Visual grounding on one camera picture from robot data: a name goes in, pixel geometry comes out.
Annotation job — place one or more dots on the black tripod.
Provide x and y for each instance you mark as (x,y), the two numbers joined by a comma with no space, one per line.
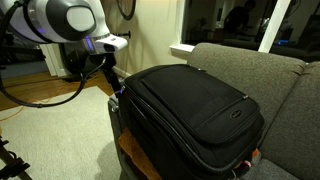
(15,166)

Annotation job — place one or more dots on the black wall hook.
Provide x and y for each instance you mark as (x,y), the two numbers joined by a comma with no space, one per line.
(126,34)

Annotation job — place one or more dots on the grey fabric sofa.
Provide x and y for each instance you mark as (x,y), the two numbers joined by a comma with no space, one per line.
(266,73)

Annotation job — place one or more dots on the beige carpet rug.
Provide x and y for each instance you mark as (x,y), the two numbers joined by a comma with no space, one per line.
(66,140)

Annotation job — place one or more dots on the round black wall mirror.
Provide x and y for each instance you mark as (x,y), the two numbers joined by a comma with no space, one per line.
(125,7)

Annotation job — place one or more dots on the white door trim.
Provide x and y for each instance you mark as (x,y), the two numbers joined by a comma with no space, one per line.
(53,63)

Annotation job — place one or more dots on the white window frame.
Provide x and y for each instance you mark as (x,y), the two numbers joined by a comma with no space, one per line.
(275,23)

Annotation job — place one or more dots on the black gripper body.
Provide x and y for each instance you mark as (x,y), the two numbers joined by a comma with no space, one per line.
(107,62)

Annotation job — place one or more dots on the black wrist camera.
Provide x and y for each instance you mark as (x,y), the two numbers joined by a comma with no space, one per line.
(78,66)

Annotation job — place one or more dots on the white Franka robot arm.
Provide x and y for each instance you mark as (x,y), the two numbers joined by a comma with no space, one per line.
(50,20)

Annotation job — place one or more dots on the black fabric suitcase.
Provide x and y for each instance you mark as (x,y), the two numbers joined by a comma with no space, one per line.
(200,100)

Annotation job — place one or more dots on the red luggage tag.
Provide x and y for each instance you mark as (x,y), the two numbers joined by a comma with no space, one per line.
(255,155)

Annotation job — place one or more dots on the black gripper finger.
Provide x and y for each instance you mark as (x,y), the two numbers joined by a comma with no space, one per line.
(117,83)
(111,80)

